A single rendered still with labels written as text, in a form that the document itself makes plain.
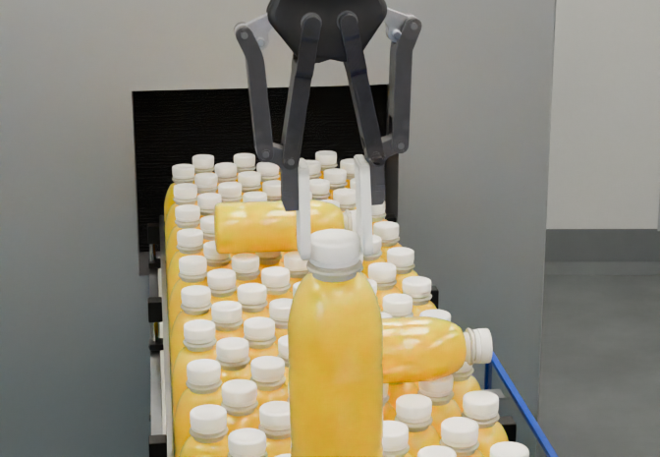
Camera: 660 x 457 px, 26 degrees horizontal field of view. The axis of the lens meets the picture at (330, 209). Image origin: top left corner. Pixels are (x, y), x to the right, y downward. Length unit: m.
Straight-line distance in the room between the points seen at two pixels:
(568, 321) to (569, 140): 0.76
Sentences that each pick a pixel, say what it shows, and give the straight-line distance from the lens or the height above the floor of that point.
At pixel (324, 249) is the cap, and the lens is 1.04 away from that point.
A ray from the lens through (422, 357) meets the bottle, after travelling 1.57.
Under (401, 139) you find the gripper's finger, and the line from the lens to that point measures 1.03.
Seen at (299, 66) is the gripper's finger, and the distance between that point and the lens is 1.00.
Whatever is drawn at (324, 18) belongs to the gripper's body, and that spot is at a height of 1.59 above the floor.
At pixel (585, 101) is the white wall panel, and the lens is 5.33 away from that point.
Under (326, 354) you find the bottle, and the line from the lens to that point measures 1.06.
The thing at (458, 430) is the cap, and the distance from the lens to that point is 1.50.
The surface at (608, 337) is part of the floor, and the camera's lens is 4.83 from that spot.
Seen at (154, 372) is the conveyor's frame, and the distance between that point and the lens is 2.19.
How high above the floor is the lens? 1.75
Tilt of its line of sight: 17 degrees down
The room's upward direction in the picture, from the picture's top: straight up
